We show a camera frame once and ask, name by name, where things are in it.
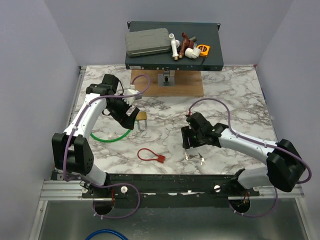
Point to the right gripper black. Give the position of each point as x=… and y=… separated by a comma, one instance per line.
x=186, y=131

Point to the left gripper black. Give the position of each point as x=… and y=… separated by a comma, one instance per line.
x=126, y=121

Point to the brass padlock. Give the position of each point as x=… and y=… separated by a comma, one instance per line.
x=141, y=119

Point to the small silver key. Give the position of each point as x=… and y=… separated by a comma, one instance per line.
x=202, y=160

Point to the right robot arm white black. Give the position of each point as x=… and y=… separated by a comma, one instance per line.
x=282, y=167

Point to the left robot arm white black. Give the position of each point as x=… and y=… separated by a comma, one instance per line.
x=72, y=153

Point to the white pvc elbow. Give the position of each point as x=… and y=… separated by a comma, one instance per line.
x=192, y=53

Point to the grey metal stand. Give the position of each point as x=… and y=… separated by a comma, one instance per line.
x=166, y=79

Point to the wooden board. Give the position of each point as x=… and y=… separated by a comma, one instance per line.
x=187, y=84

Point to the grey plastic case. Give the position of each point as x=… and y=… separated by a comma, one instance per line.
x=147, y=42

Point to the white pvc pipe fitting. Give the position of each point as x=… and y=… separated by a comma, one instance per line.
x=174, y=46

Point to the brown pipe valve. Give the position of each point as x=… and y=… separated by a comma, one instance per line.
x=188, y=42

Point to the yellow tape measure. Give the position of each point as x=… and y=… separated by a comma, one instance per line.
x=204, y=50

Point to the red cable seal lock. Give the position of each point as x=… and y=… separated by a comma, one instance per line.
x=151, y=157

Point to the black mounting rail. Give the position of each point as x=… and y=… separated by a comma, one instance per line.
x=165, y=191

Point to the aluminium extrusion rail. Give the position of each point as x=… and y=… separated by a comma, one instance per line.
x=57, y=190

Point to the dark network switch box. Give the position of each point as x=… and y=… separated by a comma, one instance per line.
x=205, y=33

